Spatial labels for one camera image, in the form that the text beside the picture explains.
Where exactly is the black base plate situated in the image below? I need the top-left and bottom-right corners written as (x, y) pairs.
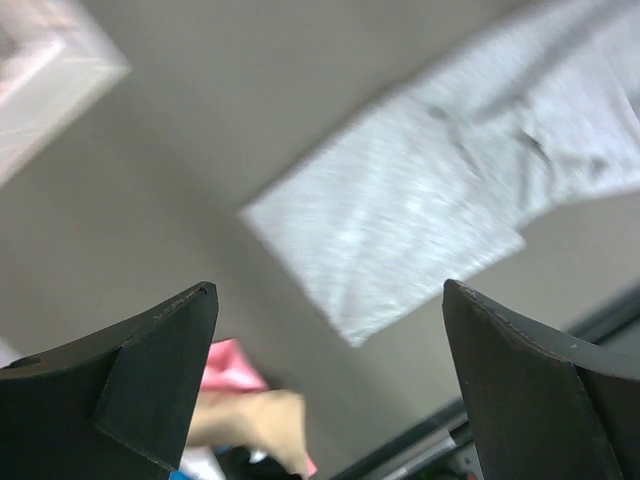
top-left (334, 286), bottom-right (639, 479)

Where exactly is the white file organizer basket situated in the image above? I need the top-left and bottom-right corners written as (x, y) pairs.
top-left (1, 1), bottom-right (130, 184)

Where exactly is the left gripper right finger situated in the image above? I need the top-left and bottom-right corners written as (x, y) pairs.
top-left (442, 280), bottom-right (639, 479)

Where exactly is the black printed t shirt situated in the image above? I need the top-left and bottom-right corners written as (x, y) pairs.
top-left (169, 444), bottom-right (301, 480)

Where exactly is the grey t shirt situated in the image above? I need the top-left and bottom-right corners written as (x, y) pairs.
top-left (240, 1), bottom-right (639, 347)

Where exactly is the tan t shirt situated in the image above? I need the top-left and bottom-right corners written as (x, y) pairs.
top-left (186, 390), bottom-right (312, 477)

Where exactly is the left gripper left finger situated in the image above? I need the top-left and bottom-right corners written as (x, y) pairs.
top-left (1, 282), bottom-right (218, 479)

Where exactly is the pink t shirt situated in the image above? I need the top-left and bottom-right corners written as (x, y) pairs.
top-left (198, 339), bottom-right (317, 479)

